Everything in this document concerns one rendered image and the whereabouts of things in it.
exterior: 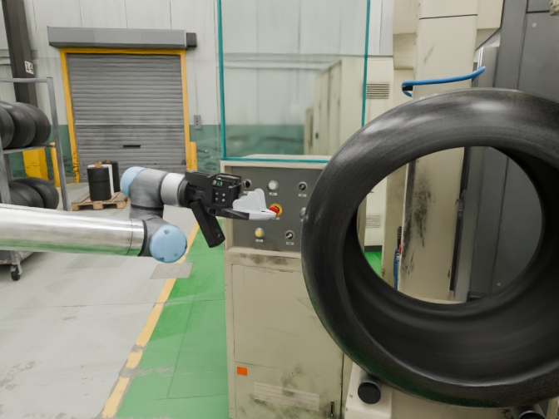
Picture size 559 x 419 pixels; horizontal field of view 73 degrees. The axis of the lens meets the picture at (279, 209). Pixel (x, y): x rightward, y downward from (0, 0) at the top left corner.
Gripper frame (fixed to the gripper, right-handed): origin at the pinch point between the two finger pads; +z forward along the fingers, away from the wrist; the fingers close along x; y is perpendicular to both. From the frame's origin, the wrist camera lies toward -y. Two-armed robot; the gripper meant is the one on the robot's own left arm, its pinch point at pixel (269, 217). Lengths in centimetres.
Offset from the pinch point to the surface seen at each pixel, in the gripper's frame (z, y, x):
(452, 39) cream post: 31, 43, 28
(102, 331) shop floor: -145, -143, 117
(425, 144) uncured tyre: 27.0, 20.3, -12.0
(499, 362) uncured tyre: 51, -22, 3
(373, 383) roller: 27.3, -26.2, -9.2
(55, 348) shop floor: -159, -144, 91
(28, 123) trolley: -320, -24, 223
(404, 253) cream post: 31.0, -11.5, 27.2
